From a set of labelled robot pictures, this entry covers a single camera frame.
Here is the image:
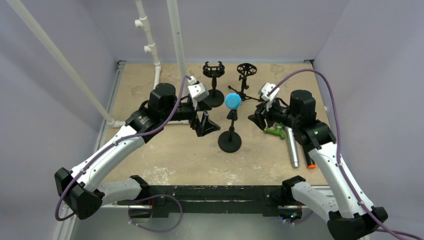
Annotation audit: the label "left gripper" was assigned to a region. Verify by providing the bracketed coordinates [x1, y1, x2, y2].
[161, 98, 220, 136]

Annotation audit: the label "black clip round-base stand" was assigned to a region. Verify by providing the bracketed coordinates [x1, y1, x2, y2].
[218, 109, 242, 153]

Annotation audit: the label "black shock-mount round-base stand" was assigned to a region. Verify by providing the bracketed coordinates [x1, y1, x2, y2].
[202, 61, 225, 108]

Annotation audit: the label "blue microphone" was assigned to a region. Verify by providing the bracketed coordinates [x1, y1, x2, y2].
[224, 93, 242, 110]

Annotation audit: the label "silver grey microphone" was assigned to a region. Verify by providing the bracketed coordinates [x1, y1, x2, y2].
[285, 126, 300, 168]

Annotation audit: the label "black tripod mic stand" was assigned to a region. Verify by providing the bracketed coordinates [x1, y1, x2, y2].
[228, 62, 261, 102]

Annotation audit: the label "black microphone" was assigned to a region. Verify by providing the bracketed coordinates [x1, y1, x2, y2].
[304, 151, 317, 169]

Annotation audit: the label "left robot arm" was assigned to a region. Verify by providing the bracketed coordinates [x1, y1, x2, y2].
[54, 81, 220, 220]

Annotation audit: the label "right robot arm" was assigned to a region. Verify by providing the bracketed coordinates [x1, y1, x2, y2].
[248, 87, 388, 240]

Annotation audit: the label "green tap faucet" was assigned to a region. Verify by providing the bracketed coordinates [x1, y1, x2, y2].
[263, 123, 286, 140]

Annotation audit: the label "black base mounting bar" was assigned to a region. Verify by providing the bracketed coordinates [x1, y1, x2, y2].
[117, 185, 305, 222]

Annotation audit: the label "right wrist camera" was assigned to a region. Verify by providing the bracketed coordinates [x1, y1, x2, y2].
[258, 82, 280, 111]

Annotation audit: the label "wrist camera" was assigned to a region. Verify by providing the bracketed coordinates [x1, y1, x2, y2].
[187, 76, 209, 102]
[258, 82, 280, 111]

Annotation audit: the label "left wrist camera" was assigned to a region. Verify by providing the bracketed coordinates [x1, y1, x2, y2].
[187, 76, 209, 102]

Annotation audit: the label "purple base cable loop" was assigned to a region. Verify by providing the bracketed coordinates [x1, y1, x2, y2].
[128, 193, 184, 233]

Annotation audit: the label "white PVC pipe frame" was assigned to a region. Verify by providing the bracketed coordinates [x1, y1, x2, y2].
[5, 0, 193, 129]

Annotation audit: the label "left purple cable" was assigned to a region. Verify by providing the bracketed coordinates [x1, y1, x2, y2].
[54, 75, 196, 222]

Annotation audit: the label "aluminium rail frame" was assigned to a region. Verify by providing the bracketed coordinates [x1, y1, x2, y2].
[52, 59, 370, 240]

